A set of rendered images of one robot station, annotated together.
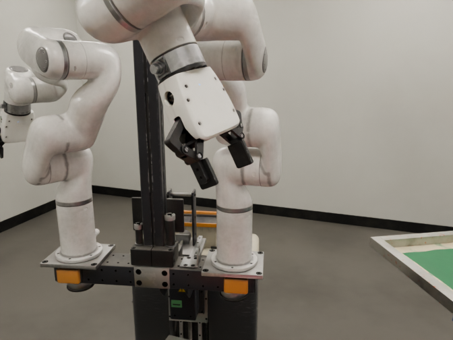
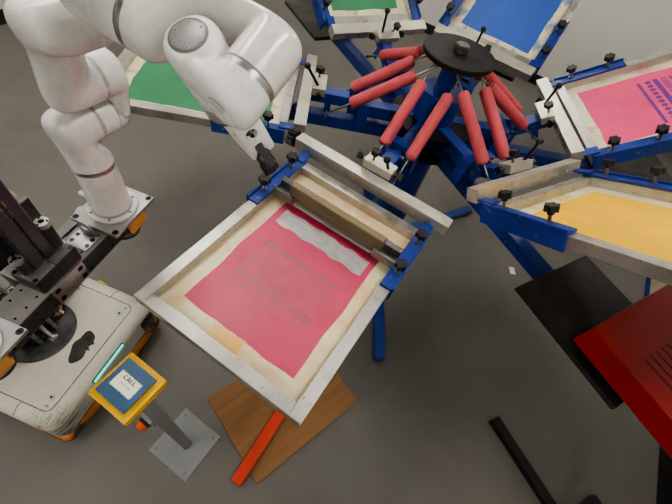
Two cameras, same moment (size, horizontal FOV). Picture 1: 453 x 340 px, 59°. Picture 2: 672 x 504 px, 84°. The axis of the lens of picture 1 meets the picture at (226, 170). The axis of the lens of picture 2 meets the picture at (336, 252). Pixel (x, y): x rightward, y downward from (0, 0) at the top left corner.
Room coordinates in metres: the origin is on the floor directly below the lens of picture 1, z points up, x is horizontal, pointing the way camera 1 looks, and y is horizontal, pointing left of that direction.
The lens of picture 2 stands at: (0.38, 0.54, 2.00)
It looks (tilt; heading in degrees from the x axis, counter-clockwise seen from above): 54 degrees down; 270
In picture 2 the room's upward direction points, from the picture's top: 17 degrees clockwise
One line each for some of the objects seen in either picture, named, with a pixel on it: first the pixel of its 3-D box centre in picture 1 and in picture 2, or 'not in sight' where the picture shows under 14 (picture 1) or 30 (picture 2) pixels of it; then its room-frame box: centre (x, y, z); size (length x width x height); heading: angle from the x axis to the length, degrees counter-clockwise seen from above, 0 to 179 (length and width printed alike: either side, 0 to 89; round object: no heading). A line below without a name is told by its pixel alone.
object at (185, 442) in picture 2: not in sight; (165, 422); (0.78, 0.37, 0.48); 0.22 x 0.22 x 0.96; 70
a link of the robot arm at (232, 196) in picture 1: (238, 177); (84, 135); (1.00, -0.03, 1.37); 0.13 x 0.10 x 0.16; 72
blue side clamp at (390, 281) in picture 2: not in sight; (404, 261); (0.14, -0.26, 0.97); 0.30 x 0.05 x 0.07; 70
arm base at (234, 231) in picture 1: (234, 232); (98, 184); (1.01, -0.02, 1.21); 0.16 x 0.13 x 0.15; 174
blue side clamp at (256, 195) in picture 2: not in sight; (278, 182); (0.66, -0.44, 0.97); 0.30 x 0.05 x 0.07; 70
